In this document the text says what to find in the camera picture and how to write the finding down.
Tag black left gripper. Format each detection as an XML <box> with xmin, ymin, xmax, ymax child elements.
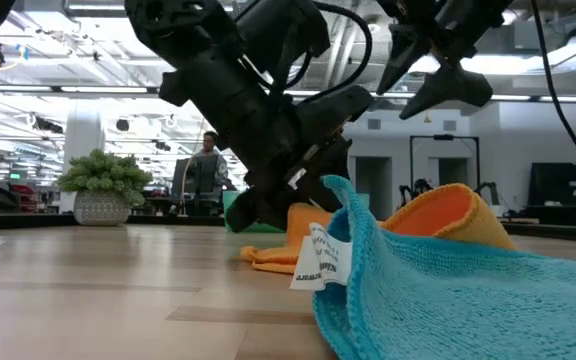
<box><xmin>160</xmin><ymin>49</ymin><xmax>374</xmax><ymax>234</ymax></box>

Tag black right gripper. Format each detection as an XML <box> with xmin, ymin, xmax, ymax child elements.
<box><xmin>376</xmin><ymin>0</ymin><xmax>517</xmax><ymax>121</ymax></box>

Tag orange microfiber towel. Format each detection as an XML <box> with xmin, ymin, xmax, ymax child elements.
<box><xmin>240</xmin><ymin>183</ymin><xmax>518</xmax><ymax>275</ymax></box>

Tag blue microfiber towel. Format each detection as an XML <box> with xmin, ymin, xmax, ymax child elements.
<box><xmin>290</xmin><ymin>174</ymin><xmax>576</xmax><ymax>360</ymax></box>

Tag teal translucent plastic basket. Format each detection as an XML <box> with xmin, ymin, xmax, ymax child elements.
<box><xmin>222</xmin><ymin>189</ymin><xmax>371</xmax><ymax>234</ymax></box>

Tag black monitor on desk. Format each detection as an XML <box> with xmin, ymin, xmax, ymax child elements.
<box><xmin>528</xmin><ymin>162</ymin><xmax>576</xmax><ymax>207</ymax></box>

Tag artificial plant in patterned pot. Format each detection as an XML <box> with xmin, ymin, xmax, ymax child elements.
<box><xmin>56</xmin><ymin>148</ymin><xmax>154</xmax><ymax>226</ymax></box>

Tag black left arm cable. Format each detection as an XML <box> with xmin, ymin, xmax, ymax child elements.
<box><xmin>287</xmin><ymin>0</ymin><xmax>374</xmax><ymax>104</ymax></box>

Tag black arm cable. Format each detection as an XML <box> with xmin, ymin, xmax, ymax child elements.
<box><xmin>530</xmin><ymin>0</ymin><xmax>576</xmax><ymax>196</ymax></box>
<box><xmin>287</xmin><ymin>0</ymin><xmax>374</xmax><ymax>104</ymax></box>

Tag black stand frame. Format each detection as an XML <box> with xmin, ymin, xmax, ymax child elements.
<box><xmin>409</xmin><ymin>133</ymin><xmax>482</xmax><ymax>201</ymax></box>

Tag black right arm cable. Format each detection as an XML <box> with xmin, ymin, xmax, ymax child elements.
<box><xmin>530</xmin><ymin>0</ymin><xmax>576</xmax><ymax>196</ymax></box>

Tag black aluminium table frame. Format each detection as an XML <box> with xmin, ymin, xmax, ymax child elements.
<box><xmin>0</xmin><ymin>209</ymin><xmax>576</xmax><ymax>246</ymax></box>

